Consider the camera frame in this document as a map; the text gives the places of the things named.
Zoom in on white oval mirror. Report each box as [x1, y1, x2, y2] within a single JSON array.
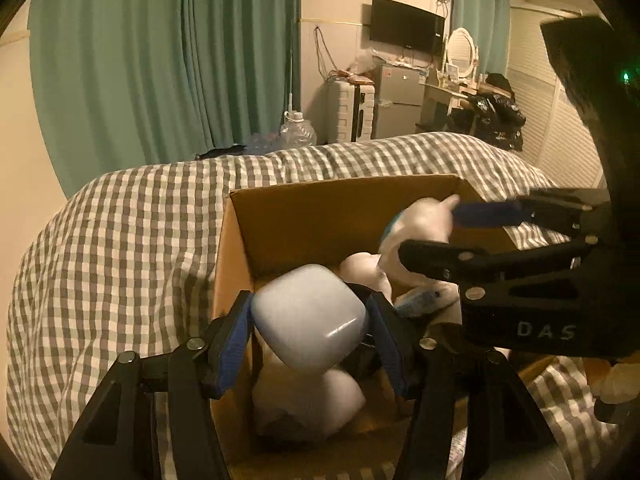
[[444, 29, 480, 81]]

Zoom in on person's right hand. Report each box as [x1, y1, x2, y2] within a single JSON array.
[[592, 362, 640, 406]]

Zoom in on grey checkered blanket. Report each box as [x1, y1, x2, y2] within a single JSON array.
[[7, 131, 608, 480]]

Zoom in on pale blue earbud case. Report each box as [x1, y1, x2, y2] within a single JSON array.
[[250, 264, 370, 375]]

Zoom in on white plush toy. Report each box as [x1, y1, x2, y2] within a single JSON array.
[[340, 194, 462, 306]]

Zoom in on clear plastic bag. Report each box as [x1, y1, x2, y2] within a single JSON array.
[[350, 50, 381, 76]]

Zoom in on plastic packet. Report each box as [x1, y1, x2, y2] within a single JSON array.
[[395, 285, 458, 318]]

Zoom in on hanging wall cable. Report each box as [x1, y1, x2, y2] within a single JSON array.
[[312, 25, 341, 81]]

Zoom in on narrow green curtain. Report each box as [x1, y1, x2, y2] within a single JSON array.
[[451, 0, 511, 76]]

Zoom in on black wall television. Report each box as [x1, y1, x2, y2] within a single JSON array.
[[371, 0, 447, 56]]

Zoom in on white suitcase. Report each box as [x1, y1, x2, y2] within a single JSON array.
[[326, 80, 377, 143]]

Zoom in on black plastic bags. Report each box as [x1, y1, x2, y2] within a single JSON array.
[[447, 74, 526, 153]]

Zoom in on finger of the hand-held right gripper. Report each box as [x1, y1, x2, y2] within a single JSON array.
[[397, 235, 596, 286], [452, 187, 608, 233]]

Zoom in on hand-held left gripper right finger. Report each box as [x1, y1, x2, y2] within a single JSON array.
[[367, 294, 558, 480]]

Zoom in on silver mini fridge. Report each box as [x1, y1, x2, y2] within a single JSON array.
[[372, 64, 426, 140]]

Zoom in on brown cardboard box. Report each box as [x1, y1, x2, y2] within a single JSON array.
[[210, 174, 598, 480]]

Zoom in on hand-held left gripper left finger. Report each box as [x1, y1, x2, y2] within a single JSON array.
[[50, 290, 253, 480]]

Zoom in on clear water jug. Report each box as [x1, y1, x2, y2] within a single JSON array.
[[280, 111, 317, 151]]

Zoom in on white louvred wardrobe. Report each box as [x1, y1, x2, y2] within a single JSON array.
[[505, 5, 608, 191]]

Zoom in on wide green curtain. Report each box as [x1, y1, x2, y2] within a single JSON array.
[[27, 0, 302, 198]]

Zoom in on white dressing table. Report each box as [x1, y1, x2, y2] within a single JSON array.
[[415, 80, 476, 133]]

